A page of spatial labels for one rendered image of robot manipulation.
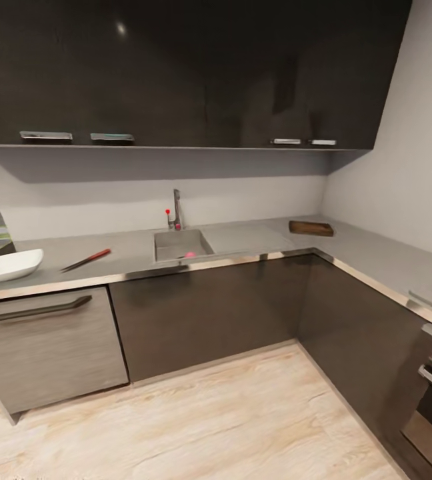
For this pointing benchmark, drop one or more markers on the cabinet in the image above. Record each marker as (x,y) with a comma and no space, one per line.
(120,74)
(299,75)

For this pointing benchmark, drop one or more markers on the oven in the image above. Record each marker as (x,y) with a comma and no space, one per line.
(406,416)

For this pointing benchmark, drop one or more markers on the dishwasher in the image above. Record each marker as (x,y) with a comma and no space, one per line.
(57,345)

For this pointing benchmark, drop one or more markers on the drop in sink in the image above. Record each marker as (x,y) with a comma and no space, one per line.
(171,246)

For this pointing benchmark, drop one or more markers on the cutting board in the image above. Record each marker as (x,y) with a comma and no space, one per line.
(311,227)

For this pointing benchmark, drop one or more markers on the bowl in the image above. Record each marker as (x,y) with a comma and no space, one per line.
(19,265)

